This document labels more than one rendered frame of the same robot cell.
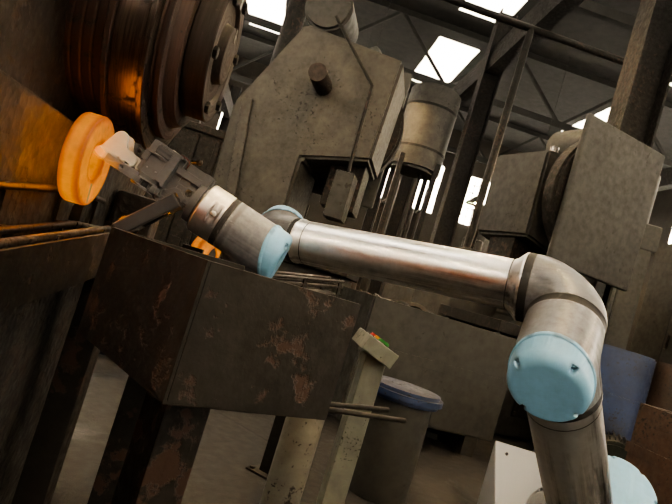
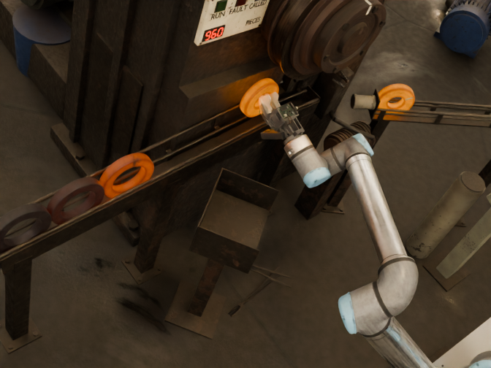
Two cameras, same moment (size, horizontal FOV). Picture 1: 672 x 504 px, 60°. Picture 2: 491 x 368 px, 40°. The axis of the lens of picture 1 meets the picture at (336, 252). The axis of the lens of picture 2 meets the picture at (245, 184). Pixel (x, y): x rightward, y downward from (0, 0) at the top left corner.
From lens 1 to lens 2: 1.84 m
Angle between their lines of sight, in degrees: 61
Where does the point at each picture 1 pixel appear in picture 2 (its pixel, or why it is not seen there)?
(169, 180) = (282, 125)
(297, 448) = (431, 225)
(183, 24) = (305, 47)
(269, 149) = not seen: outside the picture
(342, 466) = (459, 251)
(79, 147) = (245, 104)
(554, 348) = (343, 306)
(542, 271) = (386, 271)
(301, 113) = not seen: outside the picture
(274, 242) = (310, 177)
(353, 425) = (474, 234)
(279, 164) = not seen: outside the picture
